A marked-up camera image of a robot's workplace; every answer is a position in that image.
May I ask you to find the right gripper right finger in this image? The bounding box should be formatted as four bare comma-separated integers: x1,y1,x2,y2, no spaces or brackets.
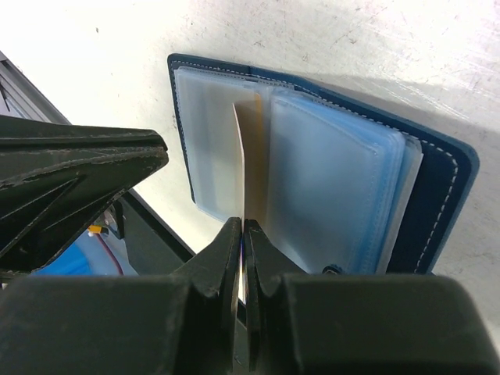
243,220,499,374

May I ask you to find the gold card face up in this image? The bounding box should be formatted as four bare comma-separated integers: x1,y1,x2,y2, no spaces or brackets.
232,92,270,305

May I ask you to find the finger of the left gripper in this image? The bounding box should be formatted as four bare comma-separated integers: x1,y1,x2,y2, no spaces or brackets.
1,116,169,272

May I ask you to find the blue leather card holder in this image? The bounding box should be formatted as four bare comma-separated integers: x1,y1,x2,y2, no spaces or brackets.
167,54,480,274

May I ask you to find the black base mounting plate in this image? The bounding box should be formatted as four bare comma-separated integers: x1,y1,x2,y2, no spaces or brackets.
120,190,195,275

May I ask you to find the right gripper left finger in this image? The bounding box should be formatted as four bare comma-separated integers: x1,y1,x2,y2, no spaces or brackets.
1,217,241,374

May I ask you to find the aluminium frame rail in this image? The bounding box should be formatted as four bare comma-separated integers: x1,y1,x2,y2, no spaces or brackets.
1,53,70,125

